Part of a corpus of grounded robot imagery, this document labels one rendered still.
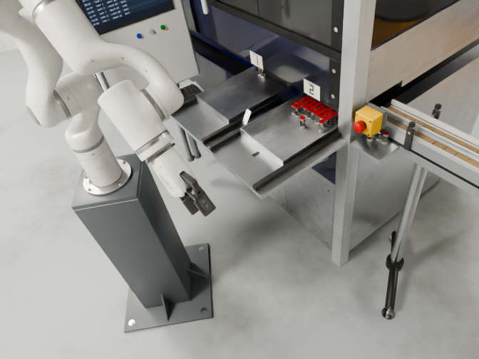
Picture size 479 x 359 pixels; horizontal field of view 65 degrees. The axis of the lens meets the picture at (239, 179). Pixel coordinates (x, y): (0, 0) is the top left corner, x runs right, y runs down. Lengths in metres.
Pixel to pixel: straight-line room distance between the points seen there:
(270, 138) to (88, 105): 0.66
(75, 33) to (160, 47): 1.16
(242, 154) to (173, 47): 0.79
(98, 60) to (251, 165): 0.72
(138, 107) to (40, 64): 0.46
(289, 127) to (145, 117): 0.82
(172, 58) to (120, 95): 1.23
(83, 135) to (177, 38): 0.83
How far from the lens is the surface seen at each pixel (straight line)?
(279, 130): 1.50
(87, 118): 1.37
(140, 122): 0.79
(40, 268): 2.65
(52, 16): 0.86
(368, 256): 2.18
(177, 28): 1.98
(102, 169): 1.45
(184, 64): 2.05
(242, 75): 1.85
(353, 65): 1.26
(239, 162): 1.39
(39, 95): 1.26
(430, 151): 1.38
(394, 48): 1.40
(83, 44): 0.83
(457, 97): 2.04
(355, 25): 1.21
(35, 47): 1.16
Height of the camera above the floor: 1.82
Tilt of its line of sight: 45 degrees down
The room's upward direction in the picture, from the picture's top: 12 degrees counter-clockwise
